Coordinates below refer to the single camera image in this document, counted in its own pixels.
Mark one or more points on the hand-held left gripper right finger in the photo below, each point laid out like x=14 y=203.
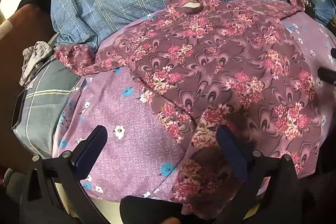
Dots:
x=233 y=155

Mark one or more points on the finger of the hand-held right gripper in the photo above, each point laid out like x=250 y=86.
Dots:
x=327 y=76

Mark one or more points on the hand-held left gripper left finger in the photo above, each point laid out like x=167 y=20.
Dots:
x=90 y=150

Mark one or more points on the maroon floral small garment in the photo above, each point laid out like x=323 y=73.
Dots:
x=210 y=61

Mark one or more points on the purple flowered bedsheet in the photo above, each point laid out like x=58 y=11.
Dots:
x=131 y=134

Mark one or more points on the blue cloth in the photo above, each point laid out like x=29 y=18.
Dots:
x=325 y=8

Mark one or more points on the grey crumpled cloth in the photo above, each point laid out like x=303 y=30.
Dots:
x=35 y=58

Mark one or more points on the brown wooden headboard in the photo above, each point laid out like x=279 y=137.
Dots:
x=15 y=56

